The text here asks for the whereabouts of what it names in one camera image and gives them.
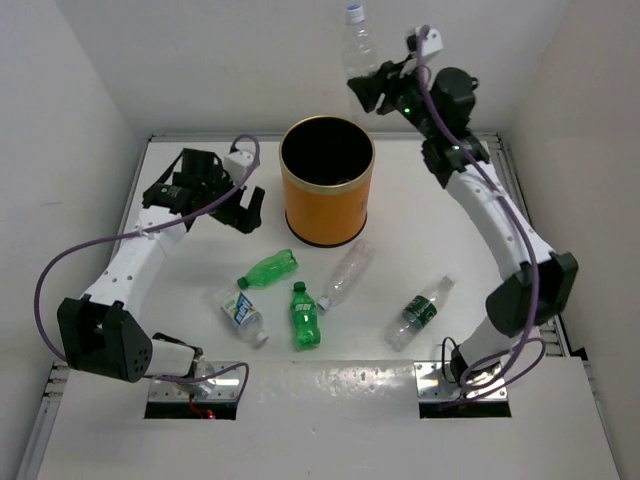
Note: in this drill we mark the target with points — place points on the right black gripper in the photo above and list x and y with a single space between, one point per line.
388 78

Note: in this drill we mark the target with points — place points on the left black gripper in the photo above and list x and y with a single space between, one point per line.
239 217

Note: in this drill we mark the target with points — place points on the large clear crushed bottle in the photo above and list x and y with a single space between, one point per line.
359 58

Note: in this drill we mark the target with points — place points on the green bottle sideways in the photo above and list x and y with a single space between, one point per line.
269 270

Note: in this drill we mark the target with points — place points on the clear bottle dark green label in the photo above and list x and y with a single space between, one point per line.
418 313

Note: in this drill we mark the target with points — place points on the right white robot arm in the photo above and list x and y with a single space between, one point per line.
536 280

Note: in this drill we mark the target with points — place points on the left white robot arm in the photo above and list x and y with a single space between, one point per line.
100 331

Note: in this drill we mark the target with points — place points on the orange cylindrical bin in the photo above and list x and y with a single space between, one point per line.
313 154

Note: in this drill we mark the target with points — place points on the clear bottle white blue label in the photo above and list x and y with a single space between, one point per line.
241 311

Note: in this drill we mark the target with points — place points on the green Sprite bottle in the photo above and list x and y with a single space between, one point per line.
307 333

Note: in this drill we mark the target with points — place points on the clear ribbed bottle white cap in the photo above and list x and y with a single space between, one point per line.
346 275

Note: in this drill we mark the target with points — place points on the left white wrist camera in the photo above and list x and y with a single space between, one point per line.
237 163

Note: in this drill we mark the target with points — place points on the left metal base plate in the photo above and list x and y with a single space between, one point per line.
222 384

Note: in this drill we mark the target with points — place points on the metal base plate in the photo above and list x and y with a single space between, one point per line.
435 384
222 384

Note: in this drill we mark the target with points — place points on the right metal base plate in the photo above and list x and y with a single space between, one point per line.
435 384

